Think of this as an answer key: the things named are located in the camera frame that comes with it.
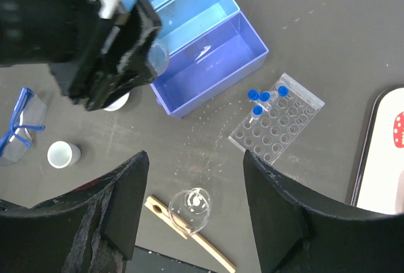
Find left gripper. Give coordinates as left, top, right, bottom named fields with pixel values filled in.
left=49, top=0, right=162, bottom=111

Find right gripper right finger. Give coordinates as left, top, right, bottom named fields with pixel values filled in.
left=243, top=151, right=403, bottom=272

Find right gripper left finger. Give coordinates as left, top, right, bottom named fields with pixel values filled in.
left=1, top=151, right=149, bottom=272

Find small glass flask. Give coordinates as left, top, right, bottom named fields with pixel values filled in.
left=148, top=39, right=170, bottom=76

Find blue plastic bin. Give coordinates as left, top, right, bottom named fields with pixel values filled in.
left=121, top=0, right=269, bottom=118

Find clear test tube rack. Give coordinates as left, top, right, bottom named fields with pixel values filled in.
left=228, top=73, right=325, bottom=165

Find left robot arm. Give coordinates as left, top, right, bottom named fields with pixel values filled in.
left=1, top=0, right=162, bottom=111

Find large white evaporating dish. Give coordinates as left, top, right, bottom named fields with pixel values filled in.
left=104, top=93, right=130, bottom=112

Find wooden test tube clamp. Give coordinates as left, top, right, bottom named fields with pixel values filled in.
left=145, top=190, right=236, bottom=272

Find small white crucible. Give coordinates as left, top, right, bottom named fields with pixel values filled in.
left=47, top=141, right=81, bottom=169

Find strawberry pattern tray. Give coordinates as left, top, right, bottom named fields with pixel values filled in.
left=350, top=86, right=403, bottom=218

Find glass beaker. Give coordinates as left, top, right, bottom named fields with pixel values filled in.
left=168, top=187, right=211, bottom=236

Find blue safety glasses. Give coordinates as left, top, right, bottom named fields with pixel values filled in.
left=1, top=87, right=47, bottom=166

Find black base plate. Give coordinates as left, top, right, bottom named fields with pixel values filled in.
left=125, top=246, right=212, bottom=273

